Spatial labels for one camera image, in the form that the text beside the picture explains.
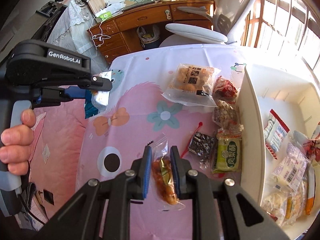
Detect blue white snack packet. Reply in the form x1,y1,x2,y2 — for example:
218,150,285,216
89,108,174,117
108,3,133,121
84,70,114,119

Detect orange fried snack packet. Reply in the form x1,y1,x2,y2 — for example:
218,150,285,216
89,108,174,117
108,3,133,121
149,133,185,212

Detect green square snack packet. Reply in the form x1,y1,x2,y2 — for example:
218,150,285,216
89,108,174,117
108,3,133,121
212,136,242,173

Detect clear nut brittle packet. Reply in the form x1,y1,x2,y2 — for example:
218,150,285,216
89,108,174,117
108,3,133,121
212,100,243,134

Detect person's left hand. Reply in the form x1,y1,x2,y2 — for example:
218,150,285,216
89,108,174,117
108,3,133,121
1,109,36,176

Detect black seaweed snack packet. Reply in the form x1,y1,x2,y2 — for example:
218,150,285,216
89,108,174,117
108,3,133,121
188,132,216,170

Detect pink cartoon tablecloth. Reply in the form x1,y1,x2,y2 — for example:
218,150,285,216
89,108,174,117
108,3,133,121
29,44,256,229

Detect grey lace-covered furniture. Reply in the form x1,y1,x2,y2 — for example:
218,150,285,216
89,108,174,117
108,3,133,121
47,0,109,74

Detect green tissue box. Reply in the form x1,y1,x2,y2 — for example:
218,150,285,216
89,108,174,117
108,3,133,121
99,11,112,21

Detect white trash bag bin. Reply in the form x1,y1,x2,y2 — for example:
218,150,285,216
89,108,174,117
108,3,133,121
136,24,161,50

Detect wooden desk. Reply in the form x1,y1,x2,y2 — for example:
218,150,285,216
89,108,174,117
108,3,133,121
87,0,215,64

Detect clear rice cake packet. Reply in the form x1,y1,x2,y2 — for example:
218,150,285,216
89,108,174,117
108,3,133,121
261,190,292,227

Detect large clear biscuit bag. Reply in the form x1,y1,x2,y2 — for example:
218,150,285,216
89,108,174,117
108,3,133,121
162,63,221,107

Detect red white snack packet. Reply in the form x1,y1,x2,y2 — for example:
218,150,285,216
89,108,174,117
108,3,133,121
264,109,290,160

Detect white plastic storage bin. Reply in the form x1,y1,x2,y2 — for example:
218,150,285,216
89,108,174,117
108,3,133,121
237,66,319,239

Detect small red candy packet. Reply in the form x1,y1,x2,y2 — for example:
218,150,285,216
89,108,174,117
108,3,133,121
213,76,238,101

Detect white barcode snack packet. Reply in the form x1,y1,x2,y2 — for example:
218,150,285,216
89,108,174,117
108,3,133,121
271,142,311,193

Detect clear rice cracker packet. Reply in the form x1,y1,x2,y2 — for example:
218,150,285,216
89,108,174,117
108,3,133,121
285,174,308,225

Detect red tiger snack packet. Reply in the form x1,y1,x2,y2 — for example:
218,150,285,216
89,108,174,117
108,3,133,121
293,123,320,163

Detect grey office chair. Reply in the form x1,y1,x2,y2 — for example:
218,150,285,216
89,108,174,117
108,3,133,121
160,0,255,47

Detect metal window guard bars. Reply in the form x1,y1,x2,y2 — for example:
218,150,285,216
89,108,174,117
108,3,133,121
242,0,320,75

